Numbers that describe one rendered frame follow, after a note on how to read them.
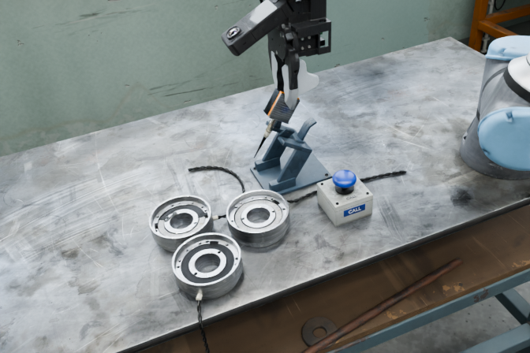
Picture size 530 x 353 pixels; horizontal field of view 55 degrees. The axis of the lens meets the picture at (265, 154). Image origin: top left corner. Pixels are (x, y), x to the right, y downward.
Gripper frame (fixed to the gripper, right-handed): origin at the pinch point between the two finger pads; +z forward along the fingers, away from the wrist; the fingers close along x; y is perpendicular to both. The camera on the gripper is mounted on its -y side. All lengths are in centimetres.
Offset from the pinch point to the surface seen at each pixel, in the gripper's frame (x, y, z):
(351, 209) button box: -16.9, 4.1, 13.3
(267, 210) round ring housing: -10.4, -8.2, 14.0
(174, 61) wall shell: 149, 7, 56
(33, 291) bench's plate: -8, -47, 18
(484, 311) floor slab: 0, 65, 95
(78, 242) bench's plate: 0.3, -39.5, 17.7
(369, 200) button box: -17.0, 7.5, 12.7
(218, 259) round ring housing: -16.5, -19.0, 14.9
